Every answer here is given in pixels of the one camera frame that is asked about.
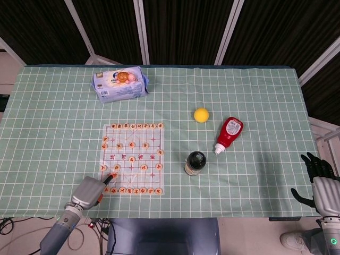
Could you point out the blue wet wipes pack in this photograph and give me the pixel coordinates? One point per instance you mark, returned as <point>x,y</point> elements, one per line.
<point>122,91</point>

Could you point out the red ketchup squeeze bottle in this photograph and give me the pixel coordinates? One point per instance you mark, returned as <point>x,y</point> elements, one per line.
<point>229,132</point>

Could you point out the yellow ball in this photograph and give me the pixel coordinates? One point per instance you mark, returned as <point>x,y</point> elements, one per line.
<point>201,115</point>

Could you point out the translucent chess board sheet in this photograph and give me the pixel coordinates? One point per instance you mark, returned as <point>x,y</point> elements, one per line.
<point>148,180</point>

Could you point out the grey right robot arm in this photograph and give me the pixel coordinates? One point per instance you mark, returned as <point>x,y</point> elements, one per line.
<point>330,236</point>

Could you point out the black white-framed screen panel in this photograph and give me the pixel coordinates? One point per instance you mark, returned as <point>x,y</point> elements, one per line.
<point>111,26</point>
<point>183,26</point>
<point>279,26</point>
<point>326,93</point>
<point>40,26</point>

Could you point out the green checked tablecloth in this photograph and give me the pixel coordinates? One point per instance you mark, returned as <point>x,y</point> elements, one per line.
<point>239,191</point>

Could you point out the white sneaker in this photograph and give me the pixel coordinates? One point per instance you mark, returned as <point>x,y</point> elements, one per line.
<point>293,240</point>

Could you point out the white metal rack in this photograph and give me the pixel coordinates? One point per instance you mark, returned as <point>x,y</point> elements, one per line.
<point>328,135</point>

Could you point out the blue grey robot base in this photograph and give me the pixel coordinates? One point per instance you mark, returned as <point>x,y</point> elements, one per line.
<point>164,236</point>

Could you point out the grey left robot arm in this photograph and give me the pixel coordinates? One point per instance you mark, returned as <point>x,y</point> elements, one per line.
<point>61,228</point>

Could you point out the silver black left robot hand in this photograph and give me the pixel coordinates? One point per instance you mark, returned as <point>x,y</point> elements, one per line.
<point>87,191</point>

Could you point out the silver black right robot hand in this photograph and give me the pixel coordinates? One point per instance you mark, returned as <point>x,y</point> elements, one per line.
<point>325,194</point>

